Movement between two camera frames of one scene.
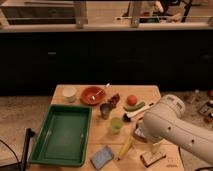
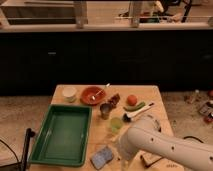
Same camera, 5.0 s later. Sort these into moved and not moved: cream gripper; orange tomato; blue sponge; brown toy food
Moved: cream gripper
Not moved: blue sponge; orange tomato; brown toy food
